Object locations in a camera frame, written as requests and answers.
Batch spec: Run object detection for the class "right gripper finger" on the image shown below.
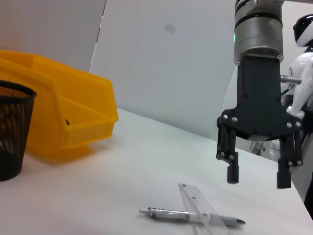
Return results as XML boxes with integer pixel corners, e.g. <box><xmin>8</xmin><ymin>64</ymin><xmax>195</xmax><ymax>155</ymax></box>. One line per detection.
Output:
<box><xmin>277</xmin><ymin>132</ymin><xmax>304</xmax><ymax>189</ymax></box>

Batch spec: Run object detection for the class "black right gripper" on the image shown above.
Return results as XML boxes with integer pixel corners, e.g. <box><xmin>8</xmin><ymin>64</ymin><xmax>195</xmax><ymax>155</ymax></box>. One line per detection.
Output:
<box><xmin>215</xmin><ymin>56</ymin><xmax>303</xmax><ymax>183</ymax></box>

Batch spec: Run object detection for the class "clear plastic ruler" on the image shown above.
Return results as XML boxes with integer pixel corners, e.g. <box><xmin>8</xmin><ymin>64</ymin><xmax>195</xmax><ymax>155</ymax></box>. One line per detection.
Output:
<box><xmin>178</xmin><ymin>183</ymin><xmax>229</xmax><ymax>235</ymax></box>

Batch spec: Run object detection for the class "silver grey ballpoint pen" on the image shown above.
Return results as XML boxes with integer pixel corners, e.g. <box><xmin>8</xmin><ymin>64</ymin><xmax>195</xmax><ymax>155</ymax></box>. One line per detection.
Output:
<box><xmin>138</xmin><ymin>207</ymin><xmax>246</xmax><ymax>228</ymax></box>

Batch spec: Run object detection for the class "black mesh pen cup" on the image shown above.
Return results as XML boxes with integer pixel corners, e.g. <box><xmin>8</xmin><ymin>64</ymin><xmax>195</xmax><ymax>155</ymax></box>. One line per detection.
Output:
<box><xmin>0</xmin><ymin>80</ymin><xmax>38</xmax><ymax>182</ymax></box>

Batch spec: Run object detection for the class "white humanoid robot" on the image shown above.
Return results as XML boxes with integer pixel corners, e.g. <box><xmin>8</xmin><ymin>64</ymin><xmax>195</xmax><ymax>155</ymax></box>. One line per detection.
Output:
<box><xmin>249</xmin><ymin>14</ymin><xmax>313</xmax><ymax>162</ymax></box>

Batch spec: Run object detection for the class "yellow plastic storage bin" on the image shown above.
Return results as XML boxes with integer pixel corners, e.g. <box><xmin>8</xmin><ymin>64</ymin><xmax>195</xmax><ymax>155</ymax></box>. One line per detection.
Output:
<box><xmin>0</xmin><ymin>50</ymin><xmax>120</xmax><ymax>160</ymax></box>

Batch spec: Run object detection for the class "right gripper cable with plug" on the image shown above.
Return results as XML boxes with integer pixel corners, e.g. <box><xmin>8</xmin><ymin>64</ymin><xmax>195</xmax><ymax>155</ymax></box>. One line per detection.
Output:
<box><xmin>280</xmin><ymin>74</ymin><xmax>303</xmax><ymax>97</ymax></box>

